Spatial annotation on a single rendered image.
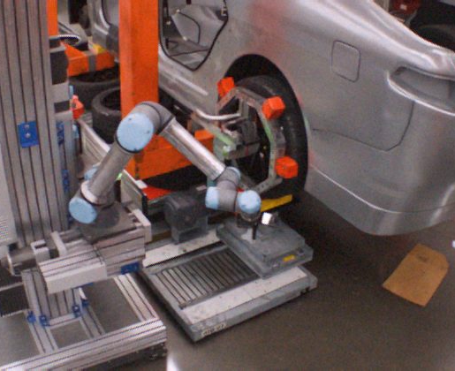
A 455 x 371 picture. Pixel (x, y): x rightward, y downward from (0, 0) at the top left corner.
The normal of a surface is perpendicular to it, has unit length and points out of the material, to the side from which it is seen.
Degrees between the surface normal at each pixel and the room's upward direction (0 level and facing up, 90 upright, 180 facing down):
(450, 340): 0
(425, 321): 0
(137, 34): 90
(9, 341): 0
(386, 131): 90
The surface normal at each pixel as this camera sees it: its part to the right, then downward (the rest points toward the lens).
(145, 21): 0.55, 0.44
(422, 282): 0.03, -0.85
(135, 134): -0.11, 0.40
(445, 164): 0.18, 0.51
